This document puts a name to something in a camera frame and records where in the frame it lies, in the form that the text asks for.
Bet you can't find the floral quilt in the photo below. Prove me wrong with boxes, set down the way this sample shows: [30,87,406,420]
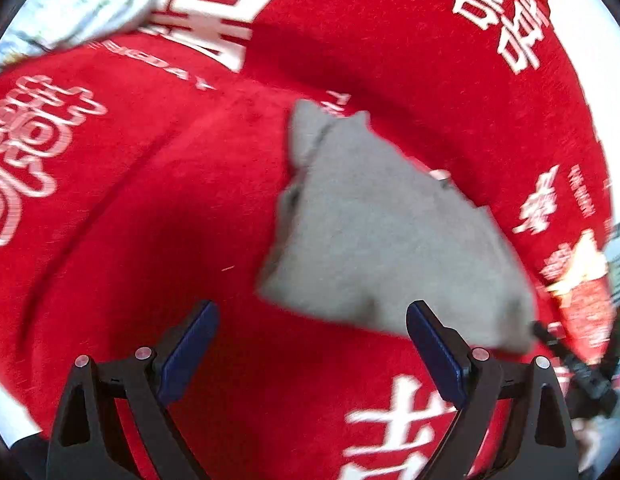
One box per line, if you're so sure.
[0,0,163,77]

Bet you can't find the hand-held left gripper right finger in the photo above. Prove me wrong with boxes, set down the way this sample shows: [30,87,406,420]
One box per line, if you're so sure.
[406,300,581,480]

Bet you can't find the grey sweater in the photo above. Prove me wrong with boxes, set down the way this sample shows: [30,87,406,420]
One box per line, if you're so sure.
[255,99,538,353]

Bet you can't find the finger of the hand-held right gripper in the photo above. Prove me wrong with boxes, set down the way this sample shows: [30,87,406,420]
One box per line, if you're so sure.
[532,321,592,387]

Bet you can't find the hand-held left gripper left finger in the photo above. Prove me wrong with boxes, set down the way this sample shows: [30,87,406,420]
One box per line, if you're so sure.
[46,300,221,480]

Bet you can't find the red printed blanket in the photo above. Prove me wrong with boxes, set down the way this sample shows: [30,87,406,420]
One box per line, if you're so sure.
[0,0,620,480]

